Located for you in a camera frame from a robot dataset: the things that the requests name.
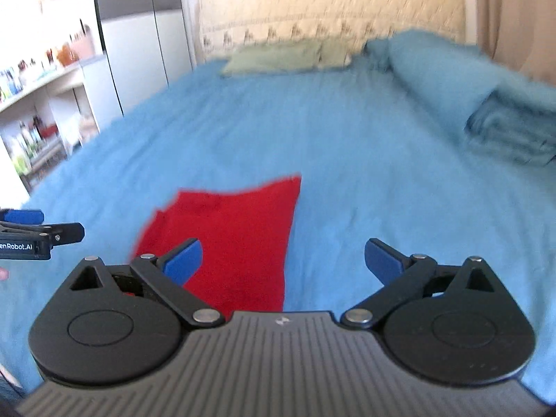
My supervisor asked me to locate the blue bed sheet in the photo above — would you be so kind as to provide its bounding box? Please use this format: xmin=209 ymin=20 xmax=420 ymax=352
xmin=1 ymin=57 xmax=555 ymax=402

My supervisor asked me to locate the white wardrobe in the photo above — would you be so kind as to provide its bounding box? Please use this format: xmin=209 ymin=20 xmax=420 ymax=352
xmin=94 ymin=0 xmax=194 ymax=113

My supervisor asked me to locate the blue rolled blanket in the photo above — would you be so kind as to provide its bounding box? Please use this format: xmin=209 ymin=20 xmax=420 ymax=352
xmin=363 ymin=30 xmax=555 ymax=167

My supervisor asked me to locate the red cloth garment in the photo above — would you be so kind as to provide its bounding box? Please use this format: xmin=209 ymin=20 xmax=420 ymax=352
xmin=133 ymin=176 xmax=302 ymax=317

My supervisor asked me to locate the green pillow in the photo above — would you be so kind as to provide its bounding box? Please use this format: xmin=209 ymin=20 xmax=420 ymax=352
xmin=221 ymin=38 xmax=352 ymax=76

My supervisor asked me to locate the cream quilted headboard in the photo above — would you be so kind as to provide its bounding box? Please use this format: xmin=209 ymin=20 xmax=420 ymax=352
xmin=197 ymin=0 xmax=466 ymax=60

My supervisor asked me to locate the white shelf unit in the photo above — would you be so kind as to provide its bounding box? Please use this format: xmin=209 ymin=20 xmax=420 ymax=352
xmin=0 ymin=0 xmax=125 ymax=209

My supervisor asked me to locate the beige curtain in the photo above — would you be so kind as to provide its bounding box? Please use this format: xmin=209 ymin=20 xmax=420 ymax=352
xmin=477 ymin=0 xmax=555 ymax=85

